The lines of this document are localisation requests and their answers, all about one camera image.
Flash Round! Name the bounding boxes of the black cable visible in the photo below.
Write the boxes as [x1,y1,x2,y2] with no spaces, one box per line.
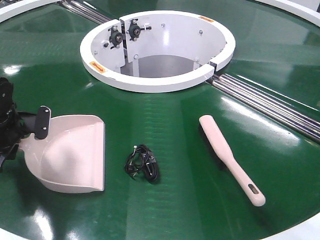
[124,143,160,183]

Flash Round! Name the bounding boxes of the right black bearing mount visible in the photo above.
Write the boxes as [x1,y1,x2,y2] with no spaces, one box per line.
[127,18,152,41]

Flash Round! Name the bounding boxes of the beige hand brush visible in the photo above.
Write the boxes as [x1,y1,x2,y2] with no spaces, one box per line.
[199,115,266,207]

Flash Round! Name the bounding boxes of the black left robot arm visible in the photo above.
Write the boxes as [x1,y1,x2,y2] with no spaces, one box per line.
[0,77,36,170]

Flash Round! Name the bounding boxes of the far steel conveyor rollers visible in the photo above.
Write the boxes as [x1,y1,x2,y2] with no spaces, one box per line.
[59,0,112,25]

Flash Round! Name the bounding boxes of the black bearing mount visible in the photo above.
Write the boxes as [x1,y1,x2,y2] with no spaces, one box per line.
[108,25,123,49]
[127,18,152,41]

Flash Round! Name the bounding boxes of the left black bearing mount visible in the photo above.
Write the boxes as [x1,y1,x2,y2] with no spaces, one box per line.
[108,25,123,49]

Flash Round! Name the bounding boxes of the white inner conveyor ring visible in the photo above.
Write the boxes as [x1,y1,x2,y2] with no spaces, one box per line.
[79,10,236,94]

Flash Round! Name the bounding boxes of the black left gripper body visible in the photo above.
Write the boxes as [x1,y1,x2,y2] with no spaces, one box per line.
[0,101,38,173]

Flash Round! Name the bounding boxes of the white outer conveyor rim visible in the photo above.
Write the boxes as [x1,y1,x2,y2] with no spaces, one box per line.
[0,0,320,29]

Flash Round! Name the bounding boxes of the beige plastic dustpan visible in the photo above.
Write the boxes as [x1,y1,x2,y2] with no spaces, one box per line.
[19,114,105,194]

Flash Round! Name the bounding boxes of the steel conveyor rollers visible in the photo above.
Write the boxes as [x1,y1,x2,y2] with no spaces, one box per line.
[206,74,320,143]
[59,0,112,25]

